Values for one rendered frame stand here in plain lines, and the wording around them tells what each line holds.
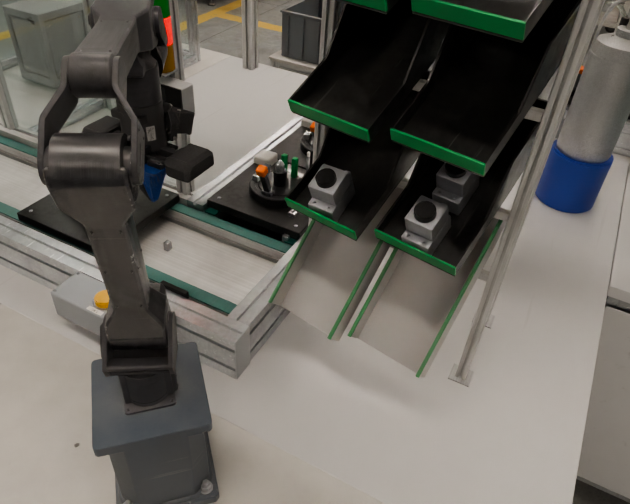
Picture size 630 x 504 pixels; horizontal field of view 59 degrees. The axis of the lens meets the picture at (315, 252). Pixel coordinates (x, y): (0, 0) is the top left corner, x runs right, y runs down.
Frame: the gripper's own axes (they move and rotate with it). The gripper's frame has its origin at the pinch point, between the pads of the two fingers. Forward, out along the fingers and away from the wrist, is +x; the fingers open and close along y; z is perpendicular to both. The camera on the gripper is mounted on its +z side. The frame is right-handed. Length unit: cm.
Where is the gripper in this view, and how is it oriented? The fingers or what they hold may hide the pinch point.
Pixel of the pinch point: (151, 179)
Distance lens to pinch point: 83.7
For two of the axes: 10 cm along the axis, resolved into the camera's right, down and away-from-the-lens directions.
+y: -8.8, -3.3, 3.3
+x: -0.6, 7.8, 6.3
